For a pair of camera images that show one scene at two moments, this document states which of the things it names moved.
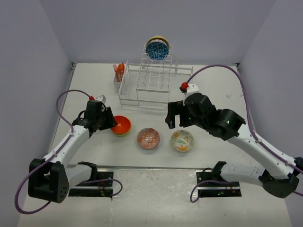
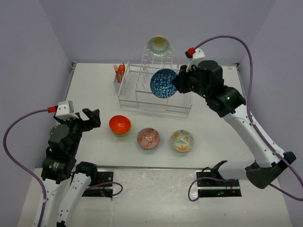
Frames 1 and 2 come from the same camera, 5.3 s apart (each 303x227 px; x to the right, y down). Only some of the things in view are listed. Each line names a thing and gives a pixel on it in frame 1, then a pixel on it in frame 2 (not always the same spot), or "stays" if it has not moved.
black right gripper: x=175 y=108 -> x=179 y=81
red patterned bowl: x=148 y=138 stays
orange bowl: x=123 y=126 stays
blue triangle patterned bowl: x=156 y=50 -> x=161 y=83
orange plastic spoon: x=121 y=68 stays
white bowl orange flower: x=182 y=141 stays
